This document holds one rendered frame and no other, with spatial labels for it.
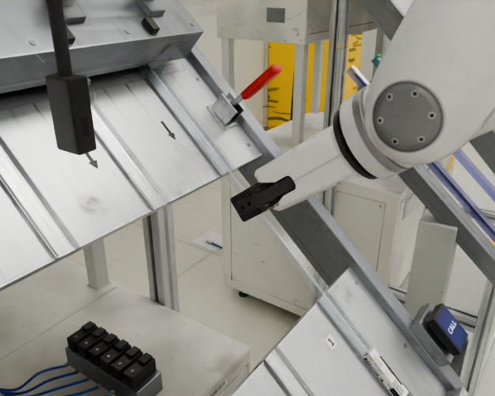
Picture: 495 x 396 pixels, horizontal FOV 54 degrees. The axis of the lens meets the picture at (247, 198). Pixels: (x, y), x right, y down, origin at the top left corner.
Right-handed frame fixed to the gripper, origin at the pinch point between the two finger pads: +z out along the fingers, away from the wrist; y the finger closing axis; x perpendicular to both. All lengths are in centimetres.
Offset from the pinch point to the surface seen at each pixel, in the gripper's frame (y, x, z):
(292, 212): -8.0, 4.1, 2.3
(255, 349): -67, 48, 92
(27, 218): 23.2, -8.5, 2.1
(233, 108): -5.1, -10.9, -0.1
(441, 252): -32.7, 23.6, -1.3
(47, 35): 14.7, -22.5, -1.2
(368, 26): -132, -30, 27
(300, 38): -85, -31, 28
